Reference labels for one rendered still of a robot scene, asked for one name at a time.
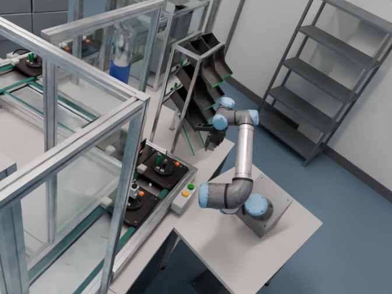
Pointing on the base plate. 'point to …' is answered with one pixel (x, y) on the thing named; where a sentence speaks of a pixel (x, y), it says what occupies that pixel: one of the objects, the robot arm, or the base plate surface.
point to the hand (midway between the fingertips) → (205, 148)
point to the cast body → (134, 191)
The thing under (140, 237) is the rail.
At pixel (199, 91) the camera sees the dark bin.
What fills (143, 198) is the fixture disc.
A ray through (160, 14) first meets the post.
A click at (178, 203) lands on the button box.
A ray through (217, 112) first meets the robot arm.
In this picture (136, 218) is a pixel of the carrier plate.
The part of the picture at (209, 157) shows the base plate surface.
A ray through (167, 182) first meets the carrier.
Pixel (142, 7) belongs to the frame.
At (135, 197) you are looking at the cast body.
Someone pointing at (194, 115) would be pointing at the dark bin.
